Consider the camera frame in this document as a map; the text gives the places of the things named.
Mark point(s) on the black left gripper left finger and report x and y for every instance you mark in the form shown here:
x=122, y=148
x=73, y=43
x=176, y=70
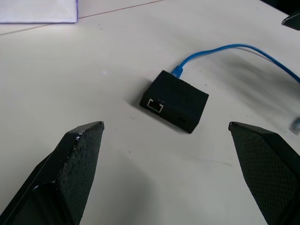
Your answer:
x=70, y=168

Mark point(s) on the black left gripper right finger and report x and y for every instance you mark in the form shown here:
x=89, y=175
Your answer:
x=269, y=168

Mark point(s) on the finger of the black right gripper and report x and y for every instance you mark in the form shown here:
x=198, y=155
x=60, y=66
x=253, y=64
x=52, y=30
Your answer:
x=293, y=22

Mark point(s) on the black network adapter box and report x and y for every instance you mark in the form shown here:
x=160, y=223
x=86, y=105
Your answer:
x=178, y=98

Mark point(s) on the clear plastic box purple edge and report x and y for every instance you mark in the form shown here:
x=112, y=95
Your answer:
x=35, y=10

